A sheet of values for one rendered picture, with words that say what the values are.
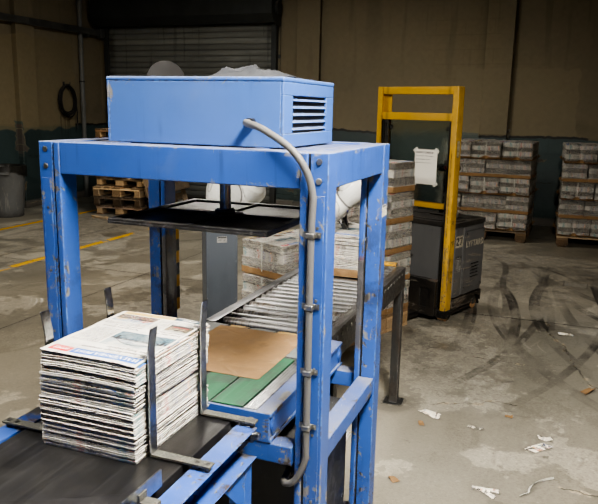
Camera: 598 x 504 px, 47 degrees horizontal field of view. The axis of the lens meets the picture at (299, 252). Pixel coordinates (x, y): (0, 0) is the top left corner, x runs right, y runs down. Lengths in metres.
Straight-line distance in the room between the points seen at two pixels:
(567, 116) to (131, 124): 9.19
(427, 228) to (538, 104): 5.47
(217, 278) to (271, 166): 2.26
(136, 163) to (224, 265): 2.06
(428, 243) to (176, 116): 3.91
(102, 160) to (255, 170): 0.50
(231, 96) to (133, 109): 0.34
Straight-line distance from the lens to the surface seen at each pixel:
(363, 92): 11.37
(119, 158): 2.12
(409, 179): 5.27
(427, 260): 5.82
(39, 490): 1.76
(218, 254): 4.05
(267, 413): 2.06
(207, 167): 1.96
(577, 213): 9.33
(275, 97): 1.99
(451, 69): 11.09
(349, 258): 3.58
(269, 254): 4.34
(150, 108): 2.19
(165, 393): 1.86
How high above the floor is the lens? 1.66
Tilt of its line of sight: 12 degrees down
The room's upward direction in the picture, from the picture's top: 1 degrees clockwise
